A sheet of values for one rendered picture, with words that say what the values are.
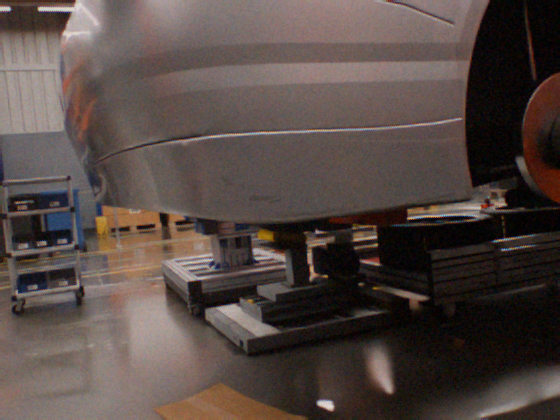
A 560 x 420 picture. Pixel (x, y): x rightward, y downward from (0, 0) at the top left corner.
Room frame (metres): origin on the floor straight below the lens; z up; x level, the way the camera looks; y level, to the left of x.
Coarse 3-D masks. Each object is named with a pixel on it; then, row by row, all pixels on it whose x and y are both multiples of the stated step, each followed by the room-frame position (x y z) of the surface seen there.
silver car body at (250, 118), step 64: (128, 0) 0.98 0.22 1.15; (192, 0) 0.95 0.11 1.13; (256, 0) 0.97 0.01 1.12; (320, 0) 1.01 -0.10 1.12; (384, 0) 1.05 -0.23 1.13; (448, 0) 1.10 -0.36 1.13; (512, 0) 1.57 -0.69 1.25; (64, 64) 1.31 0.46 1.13; (128, 64) 1.01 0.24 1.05; (192, 64) 0.96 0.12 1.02; (256, 64) 0.96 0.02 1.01; (320, 64) 1.00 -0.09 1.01; (384, 64) 1.05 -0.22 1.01; (448, 64) 1.10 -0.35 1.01; (512, 64) 1.57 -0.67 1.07; (64, 128) 2.04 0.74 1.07; (128, 128) 1.08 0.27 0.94; (192, 128) 0.97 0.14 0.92; (256, 128) 0.96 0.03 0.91; (320, 128) 1.00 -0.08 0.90; (384, 128) 1.05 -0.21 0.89; (448, 128) 1.10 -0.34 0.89; (512, 128) 2.39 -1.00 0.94; (128, 192) 1.21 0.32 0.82; (192, 192) 1.00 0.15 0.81; (256, 192) 0.96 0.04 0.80; (320, 192) 1.00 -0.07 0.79; (384, 192) 1.04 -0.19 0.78; (448, 192) 1.09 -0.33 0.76; (512, 192) 1.45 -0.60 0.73
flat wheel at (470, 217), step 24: (432, 216) 3.54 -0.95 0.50; (456, 216) 3.45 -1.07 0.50; (480, 216) 3.21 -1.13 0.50; (384, 240) 3.19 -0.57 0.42; (408, 240) 3.05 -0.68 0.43; (432, 240) 2.99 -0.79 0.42; (456, 240) 2.98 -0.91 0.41; (480, 240) 3.02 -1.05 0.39; (384, 264) 3.22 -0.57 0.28; (408, 264) 3.06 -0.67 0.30
